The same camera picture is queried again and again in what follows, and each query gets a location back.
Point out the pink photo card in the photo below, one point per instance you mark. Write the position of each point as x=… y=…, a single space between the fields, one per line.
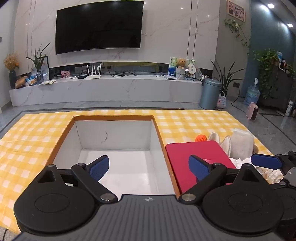
x=65 y=74

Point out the grey-blue trash can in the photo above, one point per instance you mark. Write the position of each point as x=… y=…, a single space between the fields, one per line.
x=210 y=95

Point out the framed wall picture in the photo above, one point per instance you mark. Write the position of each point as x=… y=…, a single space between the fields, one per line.
x=235 y=10

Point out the dark vase with yellow flowers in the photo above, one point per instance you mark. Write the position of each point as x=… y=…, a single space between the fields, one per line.
x=12 y=78

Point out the small black box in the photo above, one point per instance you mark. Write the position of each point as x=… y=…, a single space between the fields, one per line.
x=81 y=76

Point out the brown teddy bear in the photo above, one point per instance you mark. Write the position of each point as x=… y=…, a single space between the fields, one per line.
x=180 y=63

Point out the brown bread loaf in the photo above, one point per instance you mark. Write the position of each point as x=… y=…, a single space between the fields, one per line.
x=21 y=82

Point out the yellow checkered tablecloth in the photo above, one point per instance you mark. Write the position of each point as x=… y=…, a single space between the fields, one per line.
x=34 y=139

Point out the white fluffy towel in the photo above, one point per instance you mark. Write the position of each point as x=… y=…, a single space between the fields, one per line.
x=241 y=143

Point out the pink space heater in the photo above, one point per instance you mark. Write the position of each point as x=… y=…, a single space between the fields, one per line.
x=252 y=111

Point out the black picture frame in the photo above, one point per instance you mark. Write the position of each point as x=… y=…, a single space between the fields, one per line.
x=47 y=60

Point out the round white hand fan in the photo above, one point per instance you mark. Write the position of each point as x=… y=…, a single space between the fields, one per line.
x=191 y=69

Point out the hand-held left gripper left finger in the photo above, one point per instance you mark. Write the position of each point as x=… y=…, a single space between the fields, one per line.
x=100 y=167

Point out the leafy green cabinet plant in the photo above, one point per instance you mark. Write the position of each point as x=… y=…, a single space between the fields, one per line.
x=266 y=67

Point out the dark sideboard cabinet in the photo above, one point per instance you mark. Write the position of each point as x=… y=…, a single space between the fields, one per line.
x=282 y=88

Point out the red flat box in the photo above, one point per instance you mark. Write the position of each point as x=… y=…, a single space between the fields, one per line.
x=182 y=153

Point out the cream cloth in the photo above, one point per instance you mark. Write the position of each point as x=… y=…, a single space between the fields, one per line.
x=219 y=143

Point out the green picture board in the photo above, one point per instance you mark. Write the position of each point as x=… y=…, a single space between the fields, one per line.
x=172 y=66

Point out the white router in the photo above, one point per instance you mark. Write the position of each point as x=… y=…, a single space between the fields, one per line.
x=93 y=76

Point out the white marble tv cabinet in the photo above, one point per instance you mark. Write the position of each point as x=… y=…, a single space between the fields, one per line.
x=115 y=90

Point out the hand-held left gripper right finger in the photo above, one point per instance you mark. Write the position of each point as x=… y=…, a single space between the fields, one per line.
x=198 y=168

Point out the snack bags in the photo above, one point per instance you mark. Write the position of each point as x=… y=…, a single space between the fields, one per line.
x=31 y=80

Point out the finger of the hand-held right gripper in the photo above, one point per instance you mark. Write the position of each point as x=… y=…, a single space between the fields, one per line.
x=266 y=161

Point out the pastel woven bag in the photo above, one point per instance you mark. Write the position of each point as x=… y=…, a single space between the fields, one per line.
x=221 y=102

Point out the orange knitted ball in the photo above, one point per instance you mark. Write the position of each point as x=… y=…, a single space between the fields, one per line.
x=200 y=138

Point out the clear plastic bag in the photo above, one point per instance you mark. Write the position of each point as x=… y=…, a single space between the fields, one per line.
x=45 y=72

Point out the green plant in glass vase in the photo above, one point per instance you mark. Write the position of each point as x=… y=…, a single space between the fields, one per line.
x=38 y=60

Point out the blue water bottle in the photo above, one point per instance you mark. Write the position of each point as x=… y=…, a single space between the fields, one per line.
x=252 y=95

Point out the bottles on sideboard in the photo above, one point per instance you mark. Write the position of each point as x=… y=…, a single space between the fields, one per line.
x=281 y=60

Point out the tall green floor plant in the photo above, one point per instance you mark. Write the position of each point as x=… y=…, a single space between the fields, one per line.
x=225 y=78

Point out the white tissue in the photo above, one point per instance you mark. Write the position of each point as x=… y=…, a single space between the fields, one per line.
x=266 y=172

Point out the loose papers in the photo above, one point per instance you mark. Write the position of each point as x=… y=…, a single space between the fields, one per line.
x=47 y=82

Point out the hanging vine plant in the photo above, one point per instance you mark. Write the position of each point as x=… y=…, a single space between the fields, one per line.
x=235 y=26

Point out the wall socket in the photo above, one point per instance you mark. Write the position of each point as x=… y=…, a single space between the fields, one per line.
x=236 y=84

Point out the flat notebook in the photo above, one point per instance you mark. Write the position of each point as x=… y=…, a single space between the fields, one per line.
x=170 y=77

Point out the black wall television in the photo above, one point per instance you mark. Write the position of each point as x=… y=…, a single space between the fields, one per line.
x=99 y=25

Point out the orange-rimmed cardboard box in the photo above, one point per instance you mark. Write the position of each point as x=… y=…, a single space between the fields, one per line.
x=115 y=134

